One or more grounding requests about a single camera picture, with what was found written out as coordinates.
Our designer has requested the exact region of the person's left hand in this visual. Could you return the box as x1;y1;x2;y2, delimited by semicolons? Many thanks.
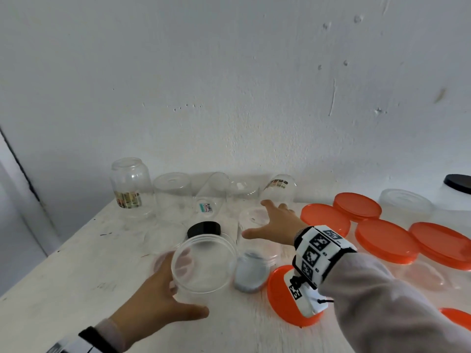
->
108;250;210;352

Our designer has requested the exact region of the person's right hand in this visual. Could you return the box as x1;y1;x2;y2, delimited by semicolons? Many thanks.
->
241;199;310;248

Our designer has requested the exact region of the wide transparent jar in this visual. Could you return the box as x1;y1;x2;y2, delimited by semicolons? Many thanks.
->
382;259;448;293
236;206;285;270
441;266;471;302

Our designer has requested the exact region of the light blue lid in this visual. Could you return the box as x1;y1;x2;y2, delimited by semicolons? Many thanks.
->
234;251;272;294

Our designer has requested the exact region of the large transparent jar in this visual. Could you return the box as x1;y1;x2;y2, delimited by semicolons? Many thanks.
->
170;233;239;307

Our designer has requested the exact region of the large black lid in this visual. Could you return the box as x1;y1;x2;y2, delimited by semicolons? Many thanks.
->
186;221;222;239

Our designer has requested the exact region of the group of transparent plastic jars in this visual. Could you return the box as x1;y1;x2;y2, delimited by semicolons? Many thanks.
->
109;156;436;254

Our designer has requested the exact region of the tall transparent labelled jar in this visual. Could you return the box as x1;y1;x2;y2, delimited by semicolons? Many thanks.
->
434;191;471;212

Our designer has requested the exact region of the small black lid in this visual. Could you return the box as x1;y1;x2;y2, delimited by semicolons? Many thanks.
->
443;174;471;195

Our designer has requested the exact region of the person's left forearm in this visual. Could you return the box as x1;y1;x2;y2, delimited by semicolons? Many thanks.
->
95;319;128;353

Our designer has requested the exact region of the person's right forearm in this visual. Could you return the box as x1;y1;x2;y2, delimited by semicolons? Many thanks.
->
318;252;471;353

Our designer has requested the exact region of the black white marker wristband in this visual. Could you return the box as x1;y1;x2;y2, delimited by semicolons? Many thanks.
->
46;326;119;353
292;225;358;289

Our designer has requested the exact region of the white panelled door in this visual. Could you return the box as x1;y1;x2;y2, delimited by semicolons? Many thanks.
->
0;130;62;297

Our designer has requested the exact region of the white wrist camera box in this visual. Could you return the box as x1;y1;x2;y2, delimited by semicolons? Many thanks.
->
285;270;330;317

